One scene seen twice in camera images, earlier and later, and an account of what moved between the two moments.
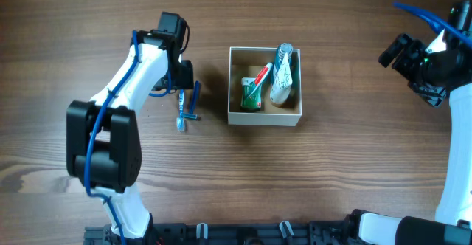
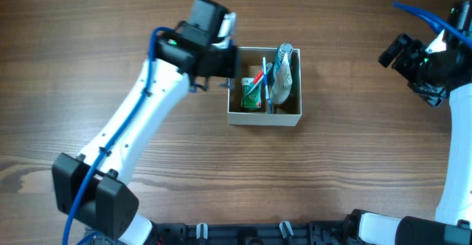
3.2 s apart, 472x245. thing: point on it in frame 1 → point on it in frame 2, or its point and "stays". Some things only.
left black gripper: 186,74 → 224,62
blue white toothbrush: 181,122 → 266,87
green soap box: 254,102 stays
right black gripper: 402,58 stays
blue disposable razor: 192,115 → 227,85
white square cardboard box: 250,62 stays
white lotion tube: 282,81 stays
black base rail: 329,232 stays
